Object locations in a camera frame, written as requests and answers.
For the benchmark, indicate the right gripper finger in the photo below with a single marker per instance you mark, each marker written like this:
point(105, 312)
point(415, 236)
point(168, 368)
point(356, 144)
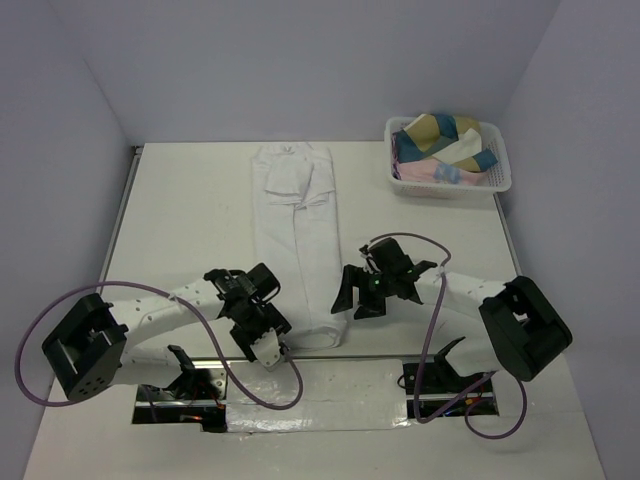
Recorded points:
point(367, 311)
point(353, 277)

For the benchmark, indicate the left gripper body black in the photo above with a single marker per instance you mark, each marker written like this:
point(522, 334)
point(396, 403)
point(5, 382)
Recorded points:
point(255, 320)

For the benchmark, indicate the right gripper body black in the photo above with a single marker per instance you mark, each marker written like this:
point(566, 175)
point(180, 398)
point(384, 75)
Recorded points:
point(374, 288)

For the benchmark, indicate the white long sleeve shirt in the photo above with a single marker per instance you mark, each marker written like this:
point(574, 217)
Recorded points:
point(296, 236)

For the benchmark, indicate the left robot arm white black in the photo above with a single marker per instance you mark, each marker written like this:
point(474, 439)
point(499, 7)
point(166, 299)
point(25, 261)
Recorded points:
point(99, 343)

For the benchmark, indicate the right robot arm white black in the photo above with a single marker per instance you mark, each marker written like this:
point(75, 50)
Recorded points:
point(524, 332)

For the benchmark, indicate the silver foil tape panel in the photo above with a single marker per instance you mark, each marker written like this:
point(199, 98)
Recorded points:
point(338, 395)

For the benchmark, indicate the pink shirt in basket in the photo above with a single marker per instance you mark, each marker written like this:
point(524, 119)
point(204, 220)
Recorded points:
point(451, 165)

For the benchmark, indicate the white plastic basket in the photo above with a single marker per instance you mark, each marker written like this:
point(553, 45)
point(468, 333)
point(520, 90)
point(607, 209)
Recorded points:
point(498, 179)

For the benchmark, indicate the colourful patchwork shirt in basket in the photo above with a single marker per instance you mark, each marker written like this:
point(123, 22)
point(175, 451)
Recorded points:
point(430, 133)

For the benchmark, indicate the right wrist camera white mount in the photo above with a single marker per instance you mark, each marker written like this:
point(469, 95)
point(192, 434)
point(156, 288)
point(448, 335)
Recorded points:
point(370, 264)

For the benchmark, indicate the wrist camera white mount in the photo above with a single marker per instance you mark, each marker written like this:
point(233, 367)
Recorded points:
point(267, 350)
point(370, 264)

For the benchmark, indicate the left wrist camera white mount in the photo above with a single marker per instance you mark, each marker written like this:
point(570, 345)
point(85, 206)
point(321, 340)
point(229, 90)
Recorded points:
point(267, 350)

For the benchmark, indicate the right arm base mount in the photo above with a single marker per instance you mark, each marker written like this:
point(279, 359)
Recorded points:
point(440, 383)

